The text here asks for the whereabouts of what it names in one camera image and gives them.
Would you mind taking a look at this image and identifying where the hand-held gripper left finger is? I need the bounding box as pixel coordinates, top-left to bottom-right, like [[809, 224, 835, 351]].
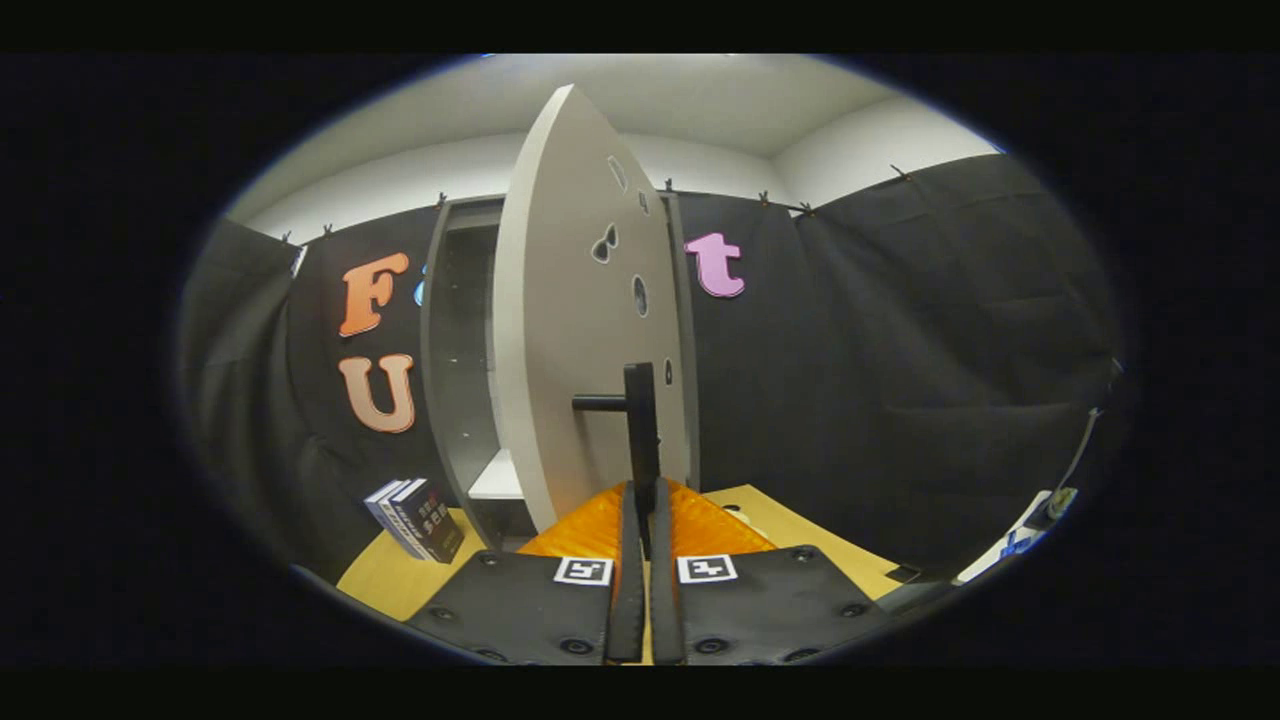
[[405, 480, 649, 666]]

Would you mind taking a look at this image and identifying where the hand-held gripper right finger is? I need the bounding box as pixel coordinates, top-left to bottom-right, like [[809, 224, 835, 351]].
[[650, 478, 891, 666]]

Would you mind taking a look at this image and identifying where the black door handle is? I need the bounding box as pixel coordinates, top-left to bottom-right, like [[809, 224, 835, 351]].
[[572, 362, 663, 561]]

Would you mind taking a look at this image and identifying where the dark blue book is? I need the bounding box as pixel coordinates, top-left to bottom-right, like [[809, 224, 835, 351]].
[[363, 480, 426, 559], [378, 479, 441, 561], [390, 478, 466, 563]]

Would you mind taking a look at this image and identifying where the grey cabinet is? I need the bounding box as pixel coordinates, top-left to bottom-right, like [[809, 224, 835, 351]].
[[420, 193, 701, 551]]

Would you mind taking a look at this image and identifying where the white side table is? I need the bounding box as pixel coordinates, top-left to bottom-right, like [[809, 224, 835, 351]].
[[955, 488, 1076, 586]]

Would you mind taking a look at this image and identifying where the black backdrop cloth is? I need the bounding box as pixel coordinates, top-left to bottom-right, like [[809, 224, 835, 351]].
[[180, 153, 1126, 586]]

